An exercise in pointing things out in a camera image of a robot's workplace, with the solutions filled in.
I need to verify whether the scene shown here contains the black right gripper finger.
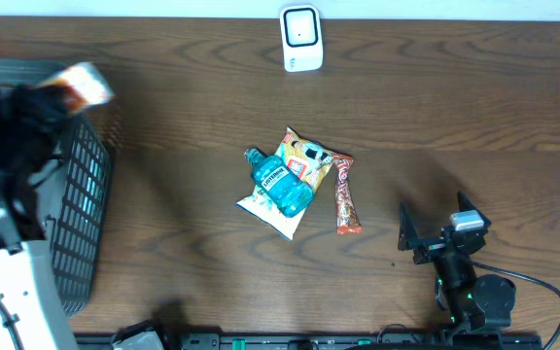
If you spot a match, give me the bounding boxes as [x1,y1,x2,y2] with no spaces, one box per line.
[398,203,418,251]
[457,191,492,228]

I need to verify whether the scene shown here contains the orange red candy bar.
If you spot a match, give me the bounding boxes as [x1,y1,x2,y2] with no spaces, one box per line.
[332,153,363,235]

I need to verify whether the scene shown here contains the small orange snack packet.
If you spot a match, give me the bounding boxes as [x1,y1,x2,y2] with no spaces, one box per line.
[37,62,115,115]

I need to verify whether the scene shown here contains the yellow white snack bag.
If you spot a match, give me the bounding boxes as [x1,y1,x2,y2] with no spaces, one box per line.
[236,128,333,240]

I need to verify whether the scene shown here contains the blue Listerine mouthwash bottle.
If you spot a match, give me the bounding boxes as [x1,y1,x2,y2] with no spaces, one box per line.
[244,148,314,218]

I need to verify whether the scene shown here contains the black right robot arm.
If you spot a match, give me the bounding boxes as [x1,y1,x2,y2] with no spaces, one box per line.
[398,192,516,332]

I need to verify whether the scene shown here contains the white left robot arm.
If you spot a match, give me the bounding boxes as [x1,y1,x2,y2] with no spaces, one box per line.
[0,81,161,349]

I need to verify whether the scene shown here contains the white barcode scanner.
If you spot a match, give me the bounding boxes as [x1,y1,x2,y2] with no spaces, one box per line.
[279,5,324,73]

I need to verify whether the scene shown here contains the grey plastic mesh basket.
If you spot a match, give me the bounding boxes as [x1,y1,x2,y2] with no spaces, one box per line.
[0,59,113,318]

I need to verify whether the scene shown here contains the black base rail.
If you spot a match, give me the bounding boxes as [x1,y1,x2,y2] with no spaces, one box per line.
[75,332,543,350]

